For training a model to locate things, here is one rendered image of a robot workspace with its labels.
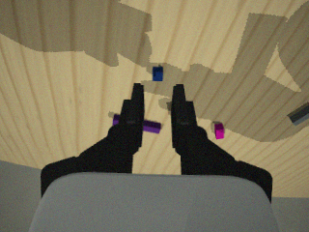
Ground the small blue block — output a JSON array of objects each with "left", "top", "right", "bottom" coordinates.
[{"left": 153, "top": 67, "right": 163, "bottom": 81}]

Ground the purple rod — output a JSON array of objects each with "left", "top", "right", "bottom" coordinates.
[{"left": 112, "top": 114, "right": 161, "bottom": 133}]

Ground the grey rectangular block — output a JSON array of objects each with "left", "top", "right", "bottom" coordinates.
[{"left": 290, "top": 105, "right": 309, "bottom": 126}]

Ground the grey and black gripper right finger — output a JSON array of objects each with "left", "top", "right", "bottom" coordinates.
[{"left": 171, "top": 84, "right": 272, "bottom": 203}]

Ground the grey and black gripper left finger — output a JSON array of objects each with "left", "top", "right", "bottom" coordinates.
[{"left": 41, "top": 83, "right": 145, "bottom": 196}]

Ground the magenta rod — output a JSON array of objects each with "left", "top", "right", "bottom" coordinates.
[{"left": 214, "top": 124, "right": 224, "bottom": 139}]

